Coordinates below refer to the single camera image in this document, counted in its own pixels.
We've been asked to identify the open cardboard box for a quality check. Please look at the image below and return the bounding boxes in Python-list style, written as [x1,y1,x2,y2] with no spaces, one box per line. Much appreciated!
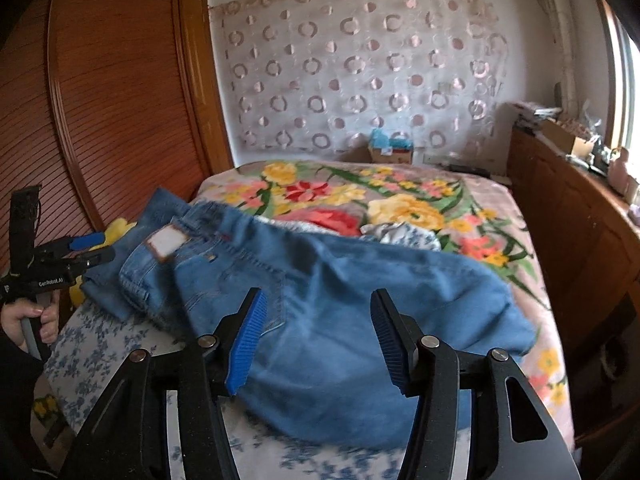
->
[540,117,596,157]

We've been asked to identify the wooden wardrobe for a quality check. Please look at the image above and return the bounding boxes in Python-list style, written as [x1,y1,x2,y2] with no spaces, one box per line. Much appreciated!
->
[0,0,236,311]

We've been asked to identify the beige window curtain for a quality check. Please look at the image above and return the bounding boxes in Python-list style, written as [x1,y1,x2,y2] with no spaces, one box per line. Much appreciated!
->
[520,0,583,111]

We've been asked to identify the light blue jeans pants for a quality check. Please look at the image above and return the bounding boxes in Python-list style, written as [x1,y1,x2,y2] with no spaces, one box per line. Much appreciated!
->
[80,187,538,453]

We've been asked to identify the wooden cabinet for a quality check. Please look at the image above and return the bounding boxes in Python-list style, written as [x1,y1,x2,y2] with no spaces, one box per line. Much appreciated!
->
[507,127,640,446]

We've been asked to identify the yellow plush toy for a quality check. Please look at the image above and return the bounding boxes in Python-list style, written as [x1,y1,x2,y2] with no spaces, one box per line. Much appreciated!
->
[70,217,138,306]

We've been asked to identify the window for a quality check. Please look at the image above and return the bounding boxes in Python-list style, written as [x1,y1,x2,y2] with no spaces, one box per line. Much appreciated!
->
[597,0,640,161]

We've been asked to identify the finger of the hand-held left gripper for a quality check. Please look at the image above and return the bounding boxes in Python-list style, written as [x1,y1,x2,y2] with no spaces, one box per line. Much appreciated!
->
[65,246,117,275]
[34,232,107,267]

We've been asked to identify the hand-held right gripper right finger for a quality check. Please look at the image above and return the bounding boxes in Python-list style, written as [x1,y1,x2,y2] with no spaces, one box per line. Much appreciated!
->
[369,287,582,480]

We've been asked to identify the circle patterned wall curtain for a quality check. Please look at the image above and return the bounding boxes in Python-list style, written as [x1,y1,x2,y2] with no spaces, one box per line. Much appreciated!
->
[207,0,511,153]

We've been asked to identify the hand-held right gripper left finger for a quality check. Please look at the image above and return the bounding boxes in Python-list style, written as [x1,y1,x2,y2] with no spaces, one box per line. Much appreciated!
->
[59,287,269,480]

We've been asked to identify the pink bottle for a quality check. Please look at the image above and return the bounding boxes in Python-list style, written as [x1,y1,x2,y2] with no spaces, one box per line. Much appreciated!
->
[610,147,634,194]

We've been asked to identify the person's left forearm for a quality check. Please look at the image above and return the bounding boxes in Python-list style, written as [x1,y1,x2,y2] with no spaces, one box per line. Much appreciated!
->
[0,332,48,466]

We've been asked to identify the person's left hand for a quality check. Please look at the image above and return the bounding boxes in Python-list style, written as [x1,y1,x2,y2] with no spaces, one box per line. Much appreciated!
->
[0,302,60,353]

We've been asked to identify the floral blanket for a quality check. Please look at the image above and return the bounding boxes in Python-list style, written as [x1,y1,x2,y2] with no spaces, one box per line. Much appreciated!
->
[192,160,573,441]

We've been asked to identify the stack of papers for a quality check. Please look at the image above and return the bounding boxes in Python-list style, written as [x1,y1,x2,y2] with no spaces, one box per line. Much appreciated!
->
[507,101,563,128]

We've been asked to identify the teal item on box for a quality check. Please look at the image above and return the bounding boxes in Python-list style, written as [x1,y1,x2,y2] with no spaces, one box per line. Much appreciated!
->
[369,129,415,165]

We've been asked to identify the black flat object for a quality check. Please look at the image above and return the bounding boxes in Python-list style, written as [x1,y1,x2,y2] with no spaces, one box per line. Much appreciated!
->
[440,160,488,176]

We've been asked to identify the blue white patterned cloth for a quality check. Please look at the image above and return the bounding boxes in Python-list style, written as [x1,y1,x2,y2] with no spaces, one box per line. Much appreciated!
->
[360,221,443,252]

